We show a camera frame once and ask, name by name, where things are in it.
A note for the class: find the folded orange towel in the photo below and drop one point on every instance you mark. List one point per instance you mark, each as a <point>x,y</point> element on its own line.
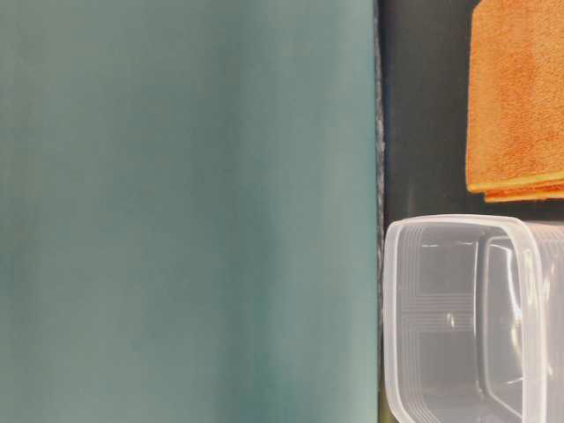
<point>514,137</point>

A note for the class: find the teal fabric backdrop curtain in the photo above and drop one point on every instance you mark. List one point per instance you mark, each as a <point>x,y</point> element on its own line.
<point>188,211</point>

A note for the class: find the clear plastic container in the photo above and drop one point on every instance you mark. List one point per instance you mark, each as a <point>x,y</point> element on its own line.
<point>473,319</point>

